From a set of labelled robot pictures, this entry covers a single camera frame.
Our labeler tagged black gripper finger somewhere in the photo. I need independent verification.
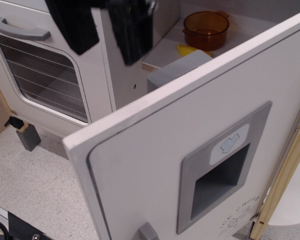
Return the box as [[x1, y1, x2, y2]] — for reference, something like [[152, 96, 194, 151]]
[[45, 0, 99, 55], [107, 0, 157, 66]]

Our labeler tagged white toy fridge door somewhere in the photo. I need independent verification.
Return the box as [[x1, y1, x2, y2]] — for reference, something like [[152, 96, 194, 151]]
[[63, 0, 300, 240]]

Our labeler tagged yellow toy banana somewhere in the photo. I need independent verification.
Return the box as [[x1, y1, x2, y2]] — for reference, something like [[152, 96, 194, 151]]
[[176, 44, 212, 57]]

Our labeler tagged white toy oven door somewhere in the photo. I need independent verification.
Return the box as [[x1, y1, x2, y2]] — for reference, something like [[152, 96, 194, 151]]
[[0, 0, 116, 136]]

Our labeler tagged amber transparent plastic pot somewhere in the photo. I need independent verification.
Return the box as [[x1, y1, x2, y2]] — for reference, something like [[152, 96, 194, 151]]
[[182, 10, 230, 52]]

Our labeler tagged grey kitchen leg block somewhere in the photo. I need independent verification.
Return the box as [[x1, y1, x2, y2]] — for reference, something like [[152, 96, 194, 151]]
[[16, 125, 42, 152]]

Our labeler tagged grey ice dispenser panel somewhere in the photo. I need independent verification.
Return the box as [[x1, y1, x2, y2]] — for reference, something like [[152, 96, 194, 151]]
[[176, 101, 273, 235]]

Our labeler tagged grey oven door handle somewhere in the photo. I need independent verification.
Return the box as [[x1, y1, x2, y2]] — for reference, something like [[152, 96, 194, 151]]
[[0, 16, 51, 41]]

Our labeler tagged black clamp bracket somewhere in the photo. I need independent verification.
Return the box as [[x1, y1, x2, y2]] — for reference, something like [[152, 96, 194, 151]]
[[4, 116, 24, 130]]

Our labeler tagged grey fridge door handle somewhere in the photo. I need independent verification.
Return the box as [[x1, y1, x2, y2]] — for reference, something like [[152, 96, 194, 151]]
[[137, 222, 160, 240]]

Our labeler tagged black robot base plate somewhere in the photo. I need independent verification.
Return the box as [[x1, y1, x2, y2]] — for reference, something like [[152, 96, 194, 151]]
[[8, 212, 52, 240]]

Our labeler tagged light wooden side post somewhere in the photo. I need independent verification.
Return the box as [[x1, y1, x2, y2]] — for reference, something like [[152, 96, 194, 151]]
[[249, 124, 300, 240]]

